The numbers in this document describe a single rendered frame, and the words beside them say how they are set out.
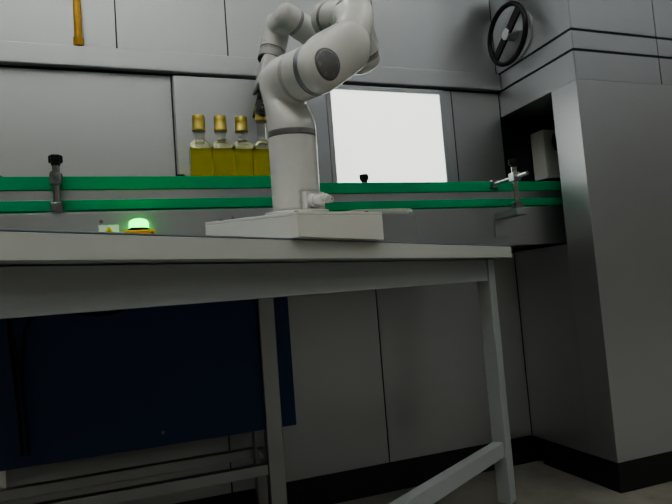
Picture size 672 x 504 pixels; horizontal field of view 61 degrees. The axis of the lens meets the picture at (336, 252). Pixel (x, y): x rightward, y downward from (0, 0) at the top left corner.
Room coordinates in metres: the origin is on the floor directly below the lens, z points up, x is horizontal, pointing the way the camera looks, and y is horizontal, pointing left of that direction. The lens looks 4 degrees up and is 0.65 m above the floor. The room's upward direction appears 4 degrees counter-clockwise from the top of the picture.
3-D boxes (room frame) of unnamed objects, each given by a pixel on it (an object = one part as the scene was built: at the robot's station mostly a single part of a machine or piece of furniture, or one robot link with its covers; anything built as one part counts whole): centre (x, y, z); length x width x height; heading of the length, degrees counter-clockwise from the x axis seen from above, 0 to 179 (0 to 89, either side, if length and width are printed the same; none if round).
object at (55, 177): (1.24, 0.61, 0.94); 0.07 x 0.04 x 0.13; 20
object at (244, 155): (1.56, 0.24, 0.99); 0.06 x 0.06 x 0.21; 21
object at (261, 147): (1.58, 0.18, 0.99); 0.06 x 0.06 x 0.21; 19
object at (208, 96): (1.78, 0.02, 1.15); 0.90 x 0.03 x 0.34; 110
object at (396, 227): (1.46, -0.07, 0.79); 0.27 x 0.17 x 0.08; 20
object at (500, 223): (1.70, -0.54, 0.90); 0.17 x 0.05 x 0.23; 20
